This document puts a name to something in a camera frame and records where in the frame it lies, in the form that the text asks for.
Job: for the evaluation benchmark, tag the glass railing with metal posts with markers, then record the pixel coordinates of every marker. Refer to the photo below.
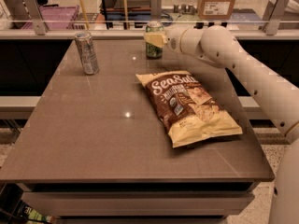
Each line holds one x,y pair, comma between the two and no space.
19,20

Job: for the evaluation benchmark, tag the brown table with drawers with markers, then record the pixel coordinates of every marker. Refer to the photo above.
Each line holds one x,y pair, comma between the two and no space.
94,150

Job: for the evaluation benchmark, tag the purple plastic crate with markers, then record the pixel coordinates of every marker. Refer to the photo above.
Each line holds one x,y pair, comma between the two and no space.
59,18

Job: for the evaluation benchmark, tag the silver slim can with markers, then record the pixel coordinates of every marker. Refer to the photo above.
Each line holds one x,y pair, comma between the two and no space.
84,42

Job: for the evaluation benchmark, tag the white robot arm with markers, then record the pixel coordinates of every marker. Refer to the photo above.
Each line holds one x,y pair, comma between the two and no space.
275,95

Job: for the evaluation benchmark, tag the sea salt chips bag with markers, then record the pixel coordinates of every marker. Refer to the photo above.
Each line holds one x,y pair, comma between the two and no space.
189,113

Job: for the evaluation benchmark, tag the green soda can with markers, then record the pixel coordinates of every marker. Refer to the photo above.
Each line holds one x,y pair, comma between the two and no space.
152,51

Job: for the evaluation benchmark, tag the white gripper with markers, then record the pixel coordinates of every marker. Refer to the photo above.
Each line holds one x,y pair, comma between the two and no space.
173,39

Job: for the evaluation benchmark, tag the yellow broom handle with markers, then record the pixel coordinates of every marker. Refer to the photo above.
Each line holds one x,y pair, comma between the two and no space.
84,14

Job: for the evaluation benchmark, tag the blue bin under cart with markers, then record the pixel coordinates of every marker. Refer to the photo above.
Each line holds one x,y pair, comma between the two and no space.
138,17

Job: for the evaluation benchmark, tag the cardboard box with label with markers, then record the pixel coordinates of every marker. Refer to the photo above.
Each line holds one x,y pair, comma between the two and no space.
215,9

